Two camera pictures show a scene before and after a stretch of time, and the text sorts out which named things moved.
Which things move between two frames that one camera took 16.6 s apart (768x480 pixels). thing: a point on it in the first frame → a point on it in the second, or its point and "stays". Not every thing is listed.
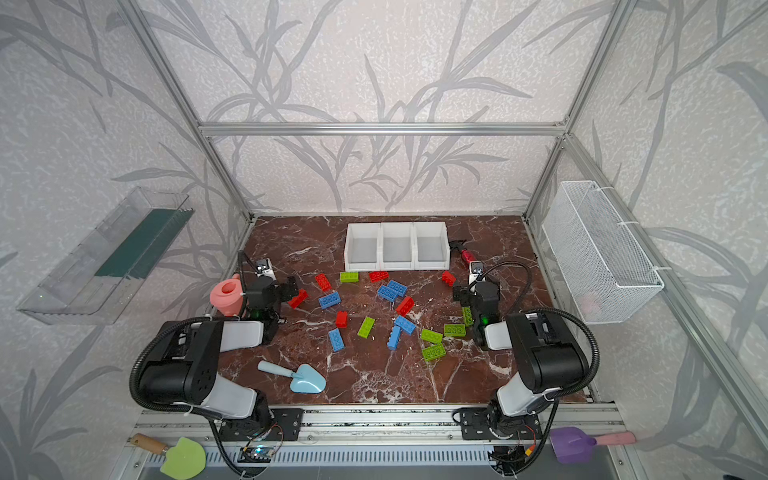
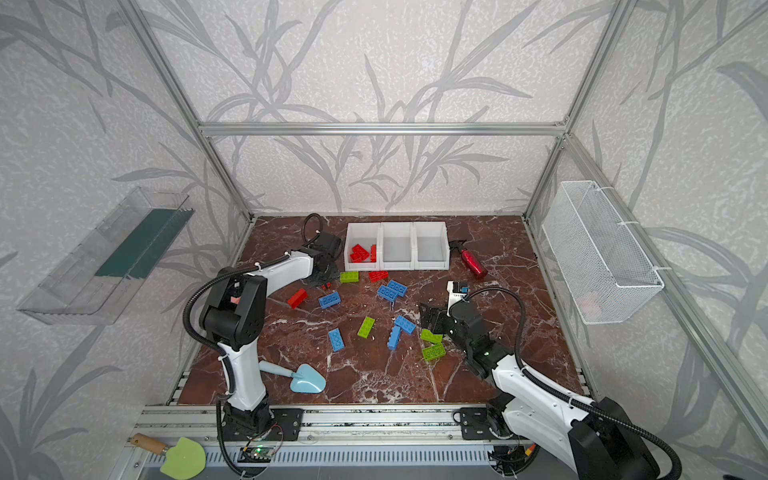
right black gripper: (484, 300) → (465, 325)
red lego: (448, 278) → (359, 254)
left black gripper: (285, 289) → (327, 258)
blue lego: (329, 300) stays
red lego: (377, 276) stays
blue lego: (336, 340) stays
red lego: (298, 300) stays
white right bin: (431, 246) stays
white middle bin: (397, 246) stays
